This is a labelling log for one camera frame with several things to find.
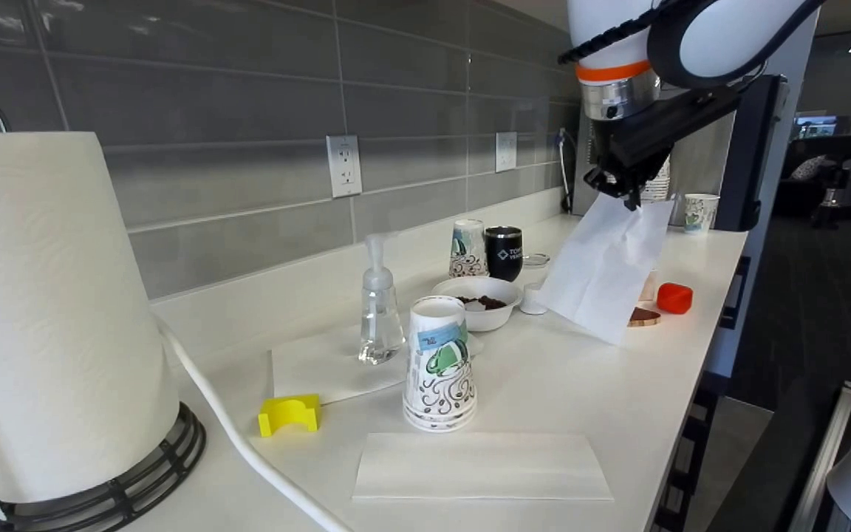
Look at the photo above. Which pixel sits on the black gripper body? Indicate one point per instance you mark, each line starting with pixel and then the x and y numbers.
pixel 632 142

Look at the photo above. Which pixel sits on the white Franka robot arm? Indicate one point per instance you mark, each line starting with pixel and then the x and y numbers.
pixel 730 33

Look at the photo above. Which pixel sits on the folded white paper napkin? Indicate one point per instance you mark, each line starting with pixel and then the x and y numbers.
pixel 479 469

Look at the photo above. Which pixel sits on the white printed paper cup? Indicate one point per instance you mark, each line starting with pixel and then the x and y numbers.
pixel 697 210

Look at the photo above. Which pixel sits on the clear plastic lid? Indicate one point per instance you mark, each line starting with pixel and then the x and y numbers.
pixel 535 262

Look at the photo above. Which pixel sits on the red bottle cap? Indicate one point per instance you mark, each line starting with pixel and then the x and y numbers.
pixel 674 297

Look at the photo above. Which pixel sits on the brown snack piece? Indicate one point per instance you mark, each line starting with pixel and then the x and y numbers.
pixel 644 315

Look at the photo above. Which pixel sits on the black tumbler with white lettering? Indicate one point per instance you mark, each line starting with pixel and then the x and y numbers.
pixel 502 255

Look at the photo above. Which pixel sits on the black upright column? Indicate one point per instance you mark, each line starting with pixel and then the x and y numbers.
pixel 752 182

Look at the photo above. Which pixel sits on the small white plastic cup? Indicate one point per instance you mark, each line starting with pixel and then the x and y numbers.
pixel 532 302

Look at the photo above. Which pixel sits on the white bowl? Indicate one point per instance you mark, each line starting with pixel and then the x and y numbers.
pixel 464 292

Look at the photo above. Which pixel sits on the computer monitor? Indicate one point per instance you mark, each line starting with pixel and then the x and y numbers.
pixel 817 125

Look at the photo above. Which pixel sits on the paper cup with green print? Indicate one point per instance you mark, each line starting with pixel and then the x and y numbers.
pixel 439 370

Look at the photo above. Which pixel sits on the clear glass bottle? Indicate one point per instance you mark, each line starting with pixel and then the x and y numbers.
pixel 378 315

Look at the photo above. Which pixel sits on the yellow plastic piece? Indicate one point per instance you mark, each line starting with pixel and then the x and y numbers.
pixel 286 416

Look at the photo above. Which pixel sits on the white paper towel roll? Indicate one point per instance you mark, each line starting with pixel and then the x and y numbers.
pixel 44 315

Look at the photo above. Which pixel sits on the black paper towel holder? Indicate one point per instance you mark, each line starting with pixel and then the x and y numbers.
pixel 118 493

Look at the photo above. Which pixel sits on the dark wrist camera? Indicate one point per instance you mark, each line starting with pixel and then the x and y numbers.
pixel 700 107

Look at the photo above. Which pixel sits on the white wall outlet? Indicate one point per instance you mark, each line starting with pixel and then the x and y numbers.
pixel 344 166
pixel 507 151

